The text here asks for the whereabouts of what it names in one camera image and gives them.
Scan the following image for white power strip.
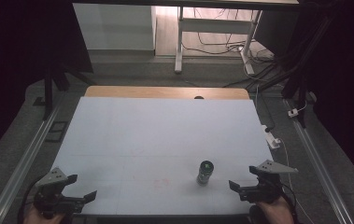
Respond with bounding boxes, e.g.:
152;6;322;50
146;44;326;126
261;124;282;150

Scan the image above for black power strip cable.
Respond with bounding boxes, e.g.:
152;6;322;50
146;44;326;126
254;85;276;133

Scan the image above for black floor cables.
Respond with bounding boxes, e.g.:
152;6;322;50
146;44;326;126
182;7;276;64

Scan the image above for wooden table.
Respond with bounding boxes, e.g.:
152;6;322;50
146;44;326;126
84;86;250;101

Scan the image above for black tripod stand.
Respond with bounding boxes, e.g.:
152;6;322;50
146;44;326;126
33;60;98;121

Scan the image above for white cable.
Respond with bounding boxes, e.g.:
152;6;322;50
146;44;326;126
276;137;317;224

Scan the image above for white table cover sheet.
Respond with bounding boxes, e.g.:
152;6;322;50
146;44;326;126
51;96;274;217

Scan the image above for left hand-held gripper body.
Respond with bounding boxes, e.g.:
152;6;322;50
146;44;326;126
34;167;87;218

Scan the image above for dark bottle with green cap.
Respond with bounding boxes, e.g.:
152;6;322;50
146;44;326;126
195;160;215;187

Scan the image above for aluminium floor rail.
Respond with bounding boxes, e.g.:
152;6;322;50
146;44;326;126
0;104;61;224
282;98;354;224

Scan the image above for black rectangular floor frame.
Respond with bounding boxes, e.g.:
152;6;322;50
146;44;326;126
45;120;70;144

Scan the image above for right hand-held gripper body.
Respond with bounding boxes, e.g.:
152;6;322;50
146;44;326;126
239;160;299;205

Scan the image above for person's left hand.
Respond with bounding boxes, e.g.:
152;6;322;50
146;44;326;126
22;204;67;224

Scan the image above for black curtain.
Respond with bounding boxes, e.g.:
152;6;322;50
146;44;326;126
255;0;354;194
0;0;94;167

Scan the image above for black metal stand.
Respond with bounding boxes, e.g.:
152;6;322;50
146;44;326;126
248;12;337;129

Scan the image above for person's right hand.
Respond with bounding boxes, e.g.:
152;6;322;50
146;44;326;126
256;196;295;224

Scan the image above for white metal desk frame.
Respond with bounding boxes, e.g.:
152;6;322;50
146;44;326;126
174;6;263;76

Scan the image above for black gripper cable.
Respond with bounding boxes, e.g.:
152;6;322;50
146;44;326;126
17;182;39;224
279;182;301;224

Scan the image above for white cabinet panel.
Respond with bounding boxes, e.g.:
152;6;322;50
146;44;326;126
73;3;156;51

